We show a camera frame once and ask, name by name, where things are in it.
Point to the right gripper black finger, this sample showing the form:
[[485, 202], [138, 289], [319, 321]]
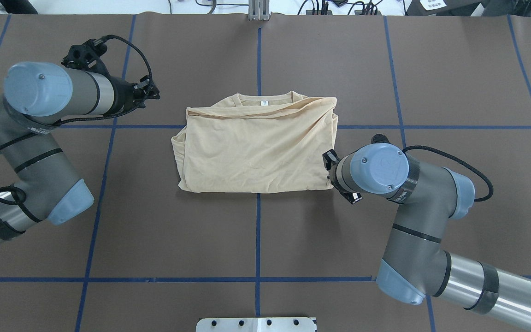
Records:
[[351, 196], [330, 159]]

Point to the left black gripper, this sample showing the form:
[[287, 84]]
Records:
[[121, 95]]

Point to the cream long-sleeve graphic shirt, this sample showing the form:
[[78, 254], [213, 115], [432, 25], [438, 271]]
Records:
[[256, 144]]

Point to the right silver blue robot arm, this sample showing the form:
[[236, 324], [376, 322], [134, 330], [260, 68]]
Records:
[[431, 188]]

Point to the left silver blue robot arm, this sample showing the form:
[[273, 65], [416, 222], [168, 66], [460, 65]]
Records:
[[37, 180]]

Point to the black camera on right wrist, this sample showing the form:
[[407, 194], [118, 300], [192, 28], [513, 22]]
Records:
[[379, 138]]

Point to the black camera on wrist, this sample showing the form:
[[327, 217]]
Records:
[[379, 138], [87, 57]]

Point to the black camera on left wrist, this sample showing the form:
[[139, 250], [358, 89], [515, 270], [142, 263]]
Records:
[[87, 57]]

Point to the aluminium frame post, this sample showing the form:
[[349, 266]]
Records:
[[259, 10]]

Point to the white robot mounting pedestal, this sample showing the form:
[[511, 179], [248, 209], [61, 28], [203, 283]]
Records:
[[258, 324]]

